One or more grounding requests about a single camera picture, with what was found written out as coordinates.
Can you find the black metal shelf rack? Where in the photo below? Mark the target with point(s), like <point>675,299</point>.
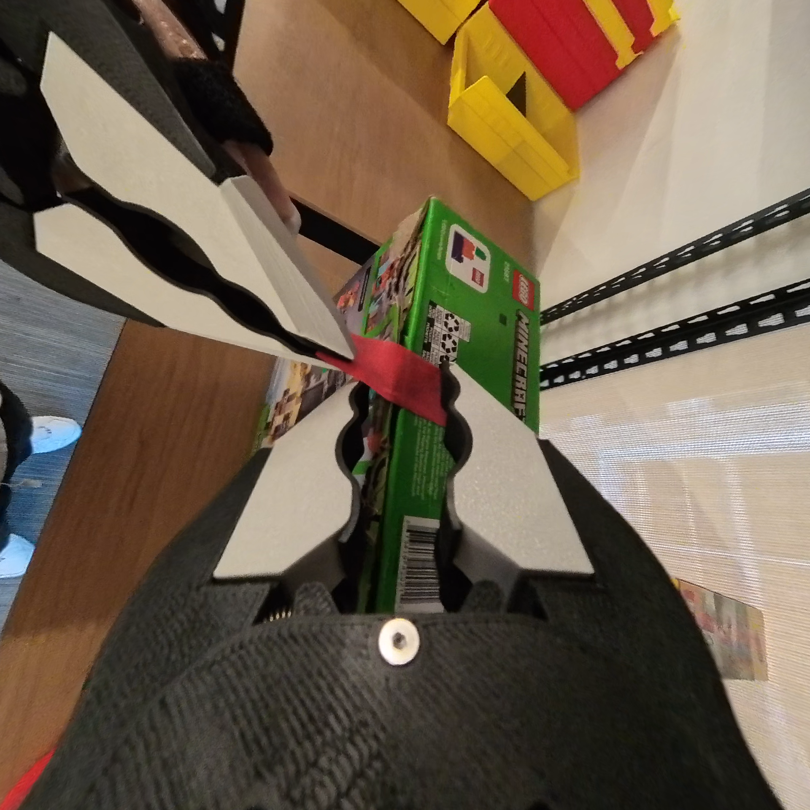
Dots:
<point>664,342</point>

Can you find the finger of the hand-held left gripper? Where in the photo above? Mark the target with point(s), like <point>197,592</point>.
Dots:
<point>158,158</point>
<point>114,266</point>

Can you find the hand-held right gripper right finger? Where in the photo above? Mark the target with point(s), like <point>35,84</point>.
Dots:
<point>525,506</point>

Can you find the person's leg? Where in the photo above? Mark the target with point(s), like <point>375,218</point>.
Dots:
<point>12,443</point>

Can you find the wooden desk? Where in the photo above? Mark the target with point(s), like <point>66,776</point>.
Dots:
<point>158,443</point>

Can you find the stack of yellow red bins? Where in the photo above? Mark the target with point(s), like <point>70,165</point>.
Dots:
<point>557,44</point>

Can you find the person's left hand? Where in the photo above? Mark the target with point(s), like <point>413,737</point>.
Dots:
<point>272,190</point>

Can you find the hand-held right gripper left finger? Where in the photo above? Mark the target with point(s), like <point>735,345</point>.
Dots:
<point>285,506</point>

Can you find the person's white shoe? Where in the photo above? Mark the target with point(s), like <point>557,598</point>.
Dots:
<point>57,433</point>
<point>16,557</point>

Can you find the yellow toy box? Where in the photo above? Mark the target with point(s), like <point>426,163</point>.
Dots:
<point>728,633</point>

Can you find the red tape strip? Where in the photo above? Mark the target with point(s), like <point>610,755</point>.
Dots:
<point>405,379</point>

